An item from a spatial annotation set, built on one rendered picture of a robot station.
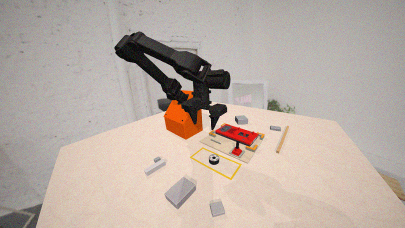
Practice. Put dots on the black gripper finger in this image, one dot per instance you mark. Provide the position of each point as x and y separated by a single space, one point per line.
194 117
214 120

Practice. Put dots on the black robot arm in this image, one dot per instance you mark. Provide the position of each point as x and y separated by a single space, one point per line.
132 47

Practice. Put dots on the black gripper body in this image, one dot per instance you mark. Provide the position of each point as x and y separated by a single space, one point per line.
214 110

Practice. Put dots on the black and white toy wheel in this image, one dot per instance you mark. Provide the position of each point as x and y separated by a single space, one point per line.
214 159

